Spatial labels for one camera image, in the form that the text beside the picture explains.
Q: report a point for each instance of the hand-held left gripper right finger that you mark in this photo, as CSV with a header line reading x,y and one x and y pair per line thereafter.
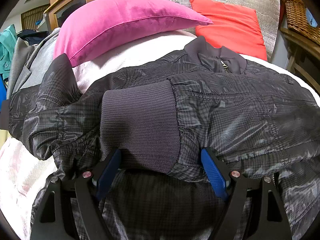
x,y
215,175

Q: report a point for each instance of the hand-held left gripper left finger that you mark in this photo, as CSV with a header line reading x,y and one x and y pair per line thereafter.
x,y
107,172

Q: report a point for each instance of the black checked bomber jacket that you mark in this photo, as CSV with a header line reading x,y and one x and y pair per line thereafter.
x,y
225,105

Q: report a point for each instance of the white textured blanket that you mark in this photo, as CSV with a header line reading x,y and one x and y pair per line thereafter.
x,y
22,170

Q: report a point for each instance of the blue garment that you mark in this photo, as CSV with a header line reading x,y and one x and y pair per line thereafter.
x,y
2,97

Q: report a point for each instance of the grey coat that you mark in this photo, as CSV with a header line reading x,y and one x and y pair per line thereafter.
x,y
32,62

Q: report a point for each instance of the pink pillow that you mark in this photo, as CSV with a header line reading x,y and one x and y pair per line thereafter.
x,y
120,25

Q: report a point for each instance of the wooden shelf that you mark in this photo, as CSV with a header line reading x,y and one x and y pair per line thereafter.
x,y
302,52

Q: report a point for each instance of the red pillow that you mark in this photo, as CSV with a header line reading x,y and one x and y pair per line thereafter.
x,y
230,22

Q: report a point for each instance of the dark navy garment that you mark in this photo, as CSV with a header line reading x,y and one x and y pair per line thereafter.
x,y
32,36

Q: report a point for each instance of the teal jacket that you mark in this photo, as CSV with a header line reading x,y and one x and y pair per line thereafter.
x,y
6,47

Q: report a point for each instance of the wooden cabinet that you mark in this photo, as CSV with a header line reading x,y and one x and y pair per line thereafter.
x,y
67,2

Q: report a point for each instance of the wicker basket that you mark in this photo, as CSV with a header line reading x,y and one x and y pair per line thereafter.
x,y
297,15

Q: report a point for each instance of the light blue cloth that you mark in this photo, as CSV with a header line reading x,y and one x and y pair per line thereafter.
x,y
312,17

